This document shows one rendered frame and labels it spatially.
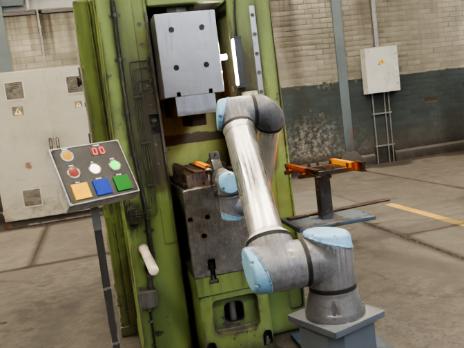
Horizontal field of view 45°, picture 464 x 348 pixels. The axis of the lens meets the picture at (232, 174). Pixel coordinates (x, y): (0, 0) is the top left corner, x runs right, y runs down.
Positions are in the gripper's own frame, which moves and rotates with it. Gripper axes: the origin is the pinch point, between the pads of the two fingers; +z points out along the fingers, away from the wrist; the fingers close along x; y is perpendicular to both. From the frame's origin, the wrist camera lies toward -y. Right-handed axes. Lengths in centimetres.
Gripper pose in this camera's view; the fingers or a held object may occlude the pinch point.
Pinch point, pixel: (210, 168)
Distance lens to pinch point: 274.5
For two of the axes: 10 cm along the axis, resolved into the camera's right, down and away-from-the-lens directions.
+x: 9.6, -1.5, 2.4
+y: 1.1, 9.8, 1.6
